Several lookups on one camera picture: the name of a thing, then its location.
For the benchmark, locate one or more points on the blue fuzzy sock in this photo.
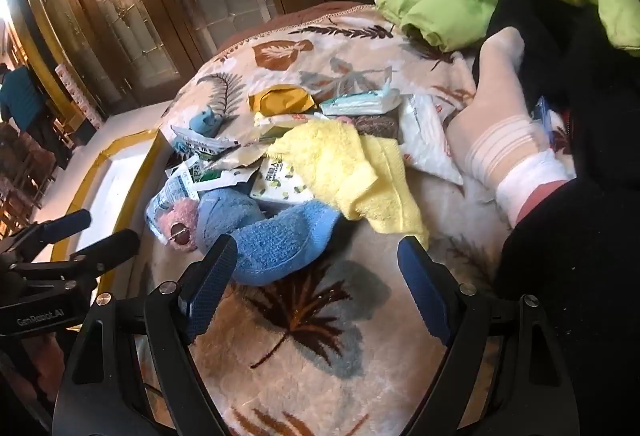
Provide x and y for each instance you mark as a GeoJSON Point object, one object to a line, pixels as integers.
{"type": "Point", "coordinates": [280, 241]}

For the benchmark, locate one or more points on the brown knit glove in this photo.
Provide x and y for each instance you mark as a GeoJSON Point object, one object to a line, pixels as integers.
{"type": "Point", "coordinates": [375, 125]}

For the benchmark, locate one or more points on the stack of printed boxes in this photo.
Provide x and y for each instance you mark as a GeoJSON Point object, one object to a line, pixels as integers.
{"type": "Point", "coordinates": [80, 96]}

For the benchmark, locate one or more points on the wooden chairs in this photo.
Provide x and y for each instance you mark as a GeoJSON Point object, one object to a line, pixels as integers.
{"type": "Point", "coordinates": [20, 186]}

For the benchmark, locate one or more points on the wooden glass door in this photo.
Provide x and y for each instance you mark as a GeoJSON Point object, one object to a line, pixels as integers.
{"type": "Point", "coordinates": [125, 6]}

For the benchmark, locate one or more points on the cream packet red print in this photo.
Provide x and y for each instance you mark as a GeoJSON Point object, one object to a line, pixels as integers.
{"type": "Point", "coordinates": [280, 123]}

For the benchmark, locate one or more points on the yellow snack packet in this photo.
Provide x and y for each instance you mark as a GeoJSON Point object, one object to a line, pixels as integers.
{"type": "Point", "coordinates": [280, 101]}

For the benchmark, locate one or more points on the lemon print tissue pack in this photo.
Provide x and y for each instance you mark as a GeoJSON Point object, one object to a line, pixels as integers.
{"type": "Point", "coordinates": [277, 186]}

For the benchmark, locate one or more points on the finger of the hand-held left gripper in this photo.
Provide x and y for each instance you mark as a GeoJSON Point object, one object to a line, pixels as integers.
{"type": "Point", "coordinates": [110, 243]}
{"type": "Point", "coordinates": [60, 223]}

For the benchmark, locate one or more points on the person's left forearm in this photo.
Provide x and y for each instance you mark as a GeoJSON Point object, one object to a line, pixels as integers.
{"type": "Point", "coordinates": [42, 361]}

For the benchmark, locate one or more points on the white packet blue print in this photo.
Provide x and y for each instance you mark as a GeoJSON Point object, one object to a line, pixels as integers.
{"type": "Point", "coordinates": [170, 193]}

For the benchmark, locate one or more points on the small blue knit sock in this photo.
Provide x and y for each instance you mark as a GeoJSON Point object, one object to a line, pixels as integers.
{"type": "Point", "coordinates": [205, 122]}

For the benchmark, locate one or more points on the person's black pants leg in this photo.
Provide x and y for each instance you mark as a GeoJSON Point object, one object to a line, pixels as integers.
{"type": "Point", "coordinates": [575, 291]}

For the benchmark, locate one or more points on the white packet dark green print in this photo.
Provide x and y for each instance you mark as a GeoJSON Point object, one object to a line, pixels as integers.
{"type": "Point", "coordinates": [220, 177]}

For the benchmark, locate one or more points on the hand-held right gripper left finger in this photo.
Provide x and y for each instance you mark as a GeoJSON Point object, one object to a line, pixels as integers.
{"type": "Point", "coordinates": [210, 286]}

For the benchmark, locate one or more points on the white foam box yellow tape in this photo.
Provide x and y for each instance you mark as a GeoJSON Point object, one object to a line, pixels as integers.
{"type": "Point", "coordinates": [125, 176]}

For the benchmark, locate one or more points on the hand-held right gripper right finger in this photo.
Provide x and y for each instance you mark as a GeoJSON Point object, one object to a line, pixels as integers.
{"type": "Point", "coordinates": [425, 291]}

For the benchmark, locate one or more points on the yellow towel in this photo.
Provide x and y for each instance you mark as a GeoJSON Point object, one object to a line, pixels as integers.
{"type": "Point", "coordinates": [340, 166]}

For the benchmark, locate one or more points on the teal wet wipes pack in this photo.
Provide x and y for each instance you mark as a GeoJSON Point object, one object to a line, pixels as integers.
{"type": "Point", "coordinates": [357, 105]}

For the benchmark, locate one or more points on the grey-blue fuzzy sock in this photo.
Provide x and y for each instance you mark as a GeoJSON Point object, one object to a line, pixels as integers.
{"type": "Point", "coordinates": [220, 216]}

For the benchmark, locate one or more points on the pink fuzzy sock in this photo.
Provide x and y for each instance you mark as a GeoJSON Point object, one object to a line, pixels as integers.
{"type": "Point", "coordinates": [177, 221]}

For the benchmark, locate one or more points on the beige snack packet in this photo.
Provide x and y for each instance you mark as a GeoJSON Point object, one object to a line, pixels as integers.
{"type": "Point", "coordinates": [235, 158]}

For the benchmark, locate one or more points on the black garment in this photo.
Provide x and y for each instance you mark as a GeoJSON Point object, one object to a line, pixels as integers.
{"type": "Point", "coordinates": [560, 31]}

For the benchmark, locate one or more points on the white wipes packet red print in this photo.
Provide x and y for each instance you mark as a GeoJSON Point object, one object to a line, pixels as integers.
{"type": "Point", "coordinates": [425, 141]}

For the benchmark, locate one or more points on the leaf print blanket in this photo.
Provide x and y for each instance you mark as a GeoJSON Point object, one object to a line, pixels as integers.
{"type": "Point", "coordinates": [320, 356]}

